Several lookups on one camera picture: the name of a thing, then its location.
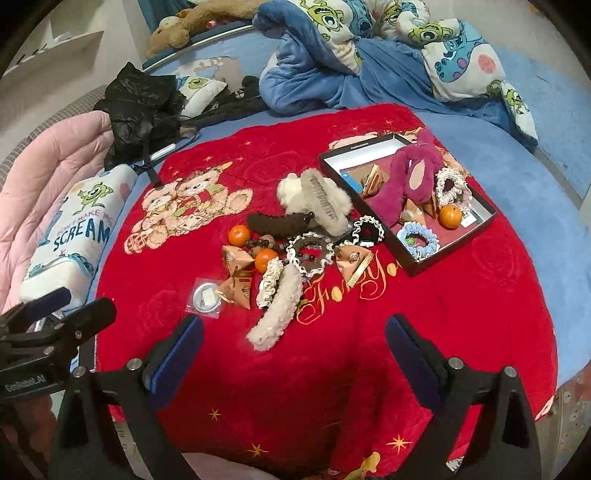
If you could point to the black shallow box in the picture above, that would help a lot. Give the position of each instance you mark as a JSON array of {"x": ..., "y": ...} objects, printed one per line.
[{"x": 355, "y": 152}]

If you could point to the black white lace scrunchie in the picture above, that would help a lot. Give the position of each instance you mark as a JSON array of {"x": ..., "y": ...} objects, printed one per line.
[{"x": 367, "y": 232}]

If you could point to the brown white lace scrunchie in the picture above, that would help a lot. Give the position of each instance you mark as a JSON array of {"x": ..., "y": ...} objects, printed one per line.
[{"x": 311, "y": 253}]

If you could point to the magenta plush hair clip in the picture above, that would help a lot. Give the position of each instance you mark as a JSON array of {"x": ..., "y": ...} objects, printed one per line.
[{"x": 412, "y": 177}]

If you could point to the light blue crochet scrunchie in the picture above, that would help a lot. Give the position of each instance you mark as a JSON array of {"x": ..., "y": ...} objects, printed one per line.
[{"x": 419, "y": 240}]

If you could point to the black puffy jacket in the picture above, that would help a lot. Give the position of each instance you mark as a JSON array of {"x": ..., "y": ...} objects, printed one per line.
[{"x": 144, "y": 113}]

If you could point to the orange mandarin in box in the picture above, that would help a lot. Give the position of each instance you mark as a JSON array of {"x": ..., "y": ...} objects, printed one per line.
[{"x": 450, "y": 216}]

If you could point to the cream crochet scrunchie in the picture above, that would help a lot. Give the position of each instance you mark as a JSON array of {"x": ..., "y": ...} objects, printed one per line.
[{"x": 269, "y": 283}]

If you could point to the dark brown fuzzy hair clip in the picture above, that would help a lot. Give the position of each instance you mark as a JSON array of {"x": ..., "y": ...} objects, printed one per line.
[{"x": 286, "y": 226}]

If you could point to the cream fuzzy hair clip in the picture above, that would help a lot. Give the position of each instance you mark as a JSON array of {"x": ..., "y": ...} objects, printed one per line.
[{"x": 271, "y": 326}]

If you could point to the chocolate ball packet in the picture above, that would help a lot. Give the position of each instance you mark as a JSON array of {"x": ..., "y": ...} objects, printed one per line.
[
  {"x": 236, "y": 259},
  {"x": 352, "y": 262},
  {"x": 236, "y": 289}
]

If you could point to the white wall shelf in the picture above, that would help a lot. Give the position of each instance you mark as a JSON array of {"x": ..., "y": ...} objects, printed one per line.
[{"x": 68, "y": 37}]

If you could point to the silver coin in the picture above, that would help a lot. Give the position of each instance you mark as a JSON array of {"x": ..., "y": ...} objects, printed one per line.
[{"x": 203, "y": 300}]

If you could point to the small monster print pillow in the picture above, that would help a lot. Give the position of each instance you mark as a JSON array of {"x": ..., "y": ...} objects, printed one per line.
[{"x": 199, "y": 92}]

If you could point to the beige fur hair claw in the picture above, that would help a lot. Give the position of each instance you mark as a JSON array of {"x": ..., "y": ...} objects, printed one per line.
[{"x": 330, "y": 204}]

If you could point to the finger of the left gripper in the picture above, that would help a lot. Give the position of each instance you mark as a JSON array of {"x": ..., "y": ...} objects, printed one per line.
[
  {"x": 89, "y": 320},
  {"x": 48, "y": 304}
]

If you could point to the chocolate packet in box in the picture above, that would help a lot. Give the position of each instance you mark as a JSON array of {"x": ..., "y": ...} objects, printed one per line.
[{"x": 368, "y": 181}]

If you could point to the red plush blanket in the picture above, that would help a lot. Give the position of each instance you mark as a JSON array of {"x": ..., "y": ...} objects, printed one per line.
[{"x": 329, "y": 393}]

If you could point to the white fluffy pompom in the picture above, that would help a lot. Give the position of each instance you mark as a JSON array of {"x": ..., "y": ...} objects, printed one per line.
[{"x": 290, "y": 194}]

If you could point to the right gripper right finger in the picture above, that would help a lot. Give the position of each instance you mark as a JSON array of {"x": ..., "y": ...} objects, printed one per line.
[{"x": 504, "y": 443}]

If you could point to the pink quilted comforter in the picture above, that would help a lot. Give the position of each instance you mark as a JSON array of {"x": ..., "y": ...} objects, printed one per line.
[{"x": 64, "y": 154}]

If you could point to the white crochet scrunchie in box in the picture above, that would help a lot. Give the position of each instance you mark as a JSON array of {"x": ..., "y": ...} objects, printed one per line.
[{"x": 452, "y": 189}]

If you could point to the brown teddy bear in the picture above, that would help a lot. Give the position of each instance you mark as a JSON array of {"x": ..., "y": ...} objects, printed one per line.
[{"x": 176, "y": 31}]

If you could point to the monster scream print pillow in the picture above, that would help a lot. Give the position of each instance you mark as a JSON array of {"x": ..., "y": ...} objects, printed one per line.
[{"x": 70, "y": 250}]

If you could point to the blue monster print blanket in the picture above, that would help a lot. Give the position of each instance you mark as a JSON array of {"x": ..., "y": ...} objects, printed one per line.
[{"x": 352, "y": 54}]

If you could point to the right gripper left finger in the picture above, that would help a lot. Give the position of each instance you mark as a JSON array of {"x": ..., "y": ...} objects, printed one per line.
[{"x": 86, "y": 443}]

